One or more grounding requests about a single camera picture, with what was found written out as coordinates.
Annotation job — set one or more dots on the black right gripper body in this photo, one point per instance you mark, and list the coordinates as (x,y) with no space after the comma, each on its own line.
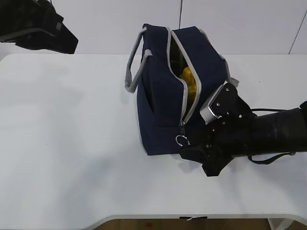
(211,145)

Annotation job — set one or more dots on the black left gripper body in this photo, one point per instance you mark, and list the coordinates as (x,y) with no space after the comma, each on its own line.
(35,25)

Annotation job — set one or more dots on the navy insulated lunch bag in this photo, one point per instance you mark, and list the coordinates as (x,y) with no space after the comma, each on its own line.
(153,69)

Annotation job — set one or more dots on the yellow pear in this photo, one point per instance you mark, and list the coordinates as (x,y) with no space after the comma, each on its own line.
(189,79)

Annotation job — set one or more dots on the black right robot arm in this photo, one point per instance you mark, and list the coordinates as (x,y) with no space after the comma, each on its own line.
(267,137)

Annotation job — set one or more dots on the black tape on table edge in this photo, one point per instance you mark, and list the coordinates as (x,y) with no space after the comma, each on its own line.
(193,218)

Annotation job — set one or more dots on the white table leg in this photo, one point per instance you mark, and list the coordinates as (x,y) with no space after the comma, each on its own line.
(280,223)

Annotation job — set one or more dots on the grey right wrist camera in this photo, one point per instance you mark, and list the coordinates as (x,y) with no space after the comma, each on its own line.
(207,110)

